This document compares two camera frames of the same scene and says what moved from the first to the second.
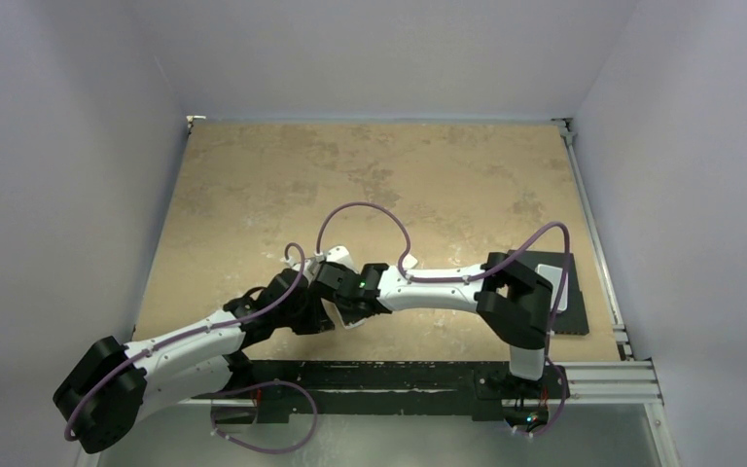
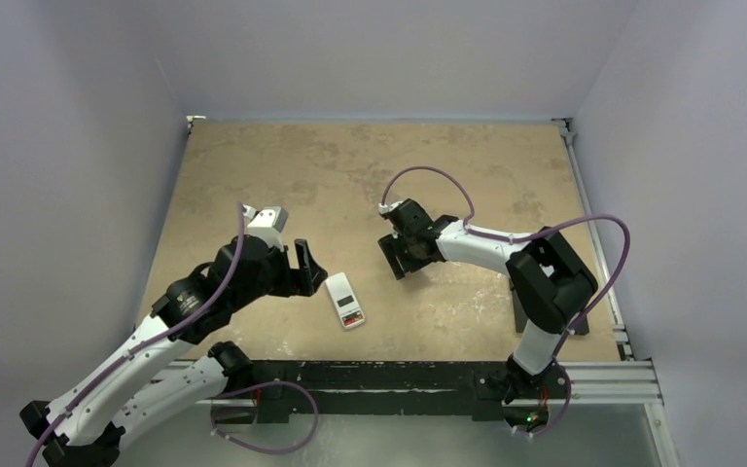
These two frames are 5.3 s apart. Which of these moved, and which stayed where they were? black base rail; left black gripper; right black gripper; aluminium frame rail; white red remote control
Moved: left black gripper; white red remote control; right black gripper
Stayed: aluminium frame rail; black base rail
